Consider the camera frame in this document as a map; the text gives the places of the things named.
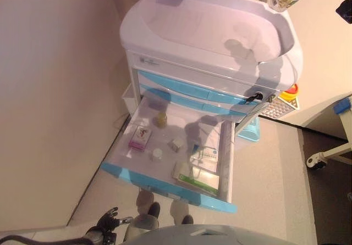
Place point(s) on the white hospital bed frame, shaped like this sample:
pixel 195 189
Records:
pixel 324 116

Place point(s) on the blue white cart drawer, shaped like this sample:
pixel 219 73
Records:
pixel 137 173
pixel 192 100
pixel 187 87

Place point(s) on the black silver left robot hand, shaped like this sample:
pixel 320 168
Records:
pixel 108 223

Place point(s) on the grey robot torso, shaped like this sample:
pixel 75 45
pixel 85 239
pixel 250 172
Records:
pixel 209 235

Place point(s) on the white bed caster wheel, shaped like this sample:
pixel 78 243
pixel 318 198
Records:
pixel 316 162

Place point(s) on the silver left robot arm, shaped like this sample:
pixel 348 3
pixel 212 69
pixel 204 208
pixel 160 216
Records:
pixel 94 236

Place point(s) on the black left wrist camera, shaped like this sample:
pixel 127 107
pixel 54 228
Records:
pixel 110 238

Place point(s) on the blue white medicine box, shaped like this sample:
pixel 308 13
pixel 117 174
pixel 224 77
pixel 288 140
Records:
pixel 206 157

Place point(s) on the green white medicine box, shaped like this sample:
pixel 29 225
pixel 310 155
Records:
pixel 198 180

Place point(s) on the clear cart side basket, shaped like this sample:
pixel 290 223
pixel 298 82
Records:
pixel 127 99

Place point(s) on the white mesh basket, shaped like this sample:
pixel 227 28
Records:
pixel 277 107

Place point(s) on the small silver medicine box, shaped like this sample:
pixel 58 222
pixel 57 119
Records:
pixel 176 144

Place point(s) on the light blue waste bin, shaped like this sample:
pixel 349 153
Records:
pixel 248 129

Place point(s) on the pink white medicine box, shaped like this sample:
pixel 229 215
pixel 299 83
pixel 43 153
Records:
pixel 140 138

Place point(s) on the yellow red sharps container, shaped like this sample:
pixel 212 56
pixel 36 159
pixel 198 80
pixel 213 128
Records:
pixel 290 91

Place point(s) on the blue bed corner bumper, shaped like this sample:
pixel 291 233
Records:
pixel 343 105

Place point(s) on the black cart key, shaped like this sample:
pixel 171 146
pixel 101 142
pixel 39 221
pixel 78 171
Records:
pixel 254 96

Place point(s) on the white blue medical cart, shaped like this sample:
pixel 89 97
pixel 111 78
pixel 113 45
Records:
pixel 198 22

